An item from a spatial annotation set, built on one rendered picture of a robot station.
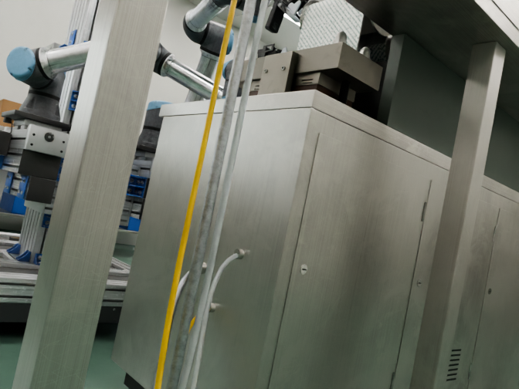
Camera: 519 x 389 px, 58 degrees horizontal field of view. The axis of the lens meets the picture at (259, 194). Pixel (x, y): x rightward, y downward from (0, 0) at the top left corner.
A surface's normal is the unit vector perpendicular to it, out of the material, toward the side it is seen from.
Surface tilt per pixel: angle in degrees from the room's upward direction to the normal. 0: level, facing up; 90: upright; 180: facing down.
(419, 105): 90
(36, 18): 90
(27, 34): 90
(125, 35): 90
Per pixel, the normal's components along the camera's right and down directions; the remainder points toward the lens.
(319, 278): 0.66, 0.10
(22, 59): -0.20, -0.04
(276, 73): -0.73, -0.18
